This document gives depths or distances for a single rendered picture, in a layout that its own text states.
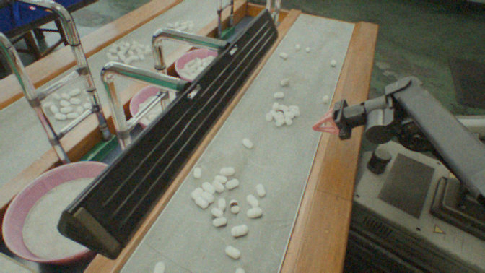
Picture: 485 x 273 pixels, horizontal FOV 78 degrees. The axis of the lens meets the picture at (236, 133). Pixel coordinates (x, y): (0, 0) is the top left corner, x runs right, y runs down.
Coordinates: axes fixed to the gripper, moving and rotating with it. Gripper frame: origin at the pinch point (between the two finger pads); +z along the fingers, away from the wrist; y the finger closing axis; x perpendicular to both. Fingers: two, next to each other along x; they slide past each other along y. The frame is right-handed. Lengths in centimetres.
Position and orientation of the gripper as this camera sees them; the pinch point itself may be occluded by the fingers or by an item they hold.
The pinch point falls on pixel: (315, 127)
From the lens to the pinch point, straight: 86.5
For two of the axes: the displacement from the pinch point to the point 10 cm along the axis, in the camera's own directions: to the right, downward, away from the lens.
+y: -3.7, 6.0, -7.0
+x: 5.5, 7.6, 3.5
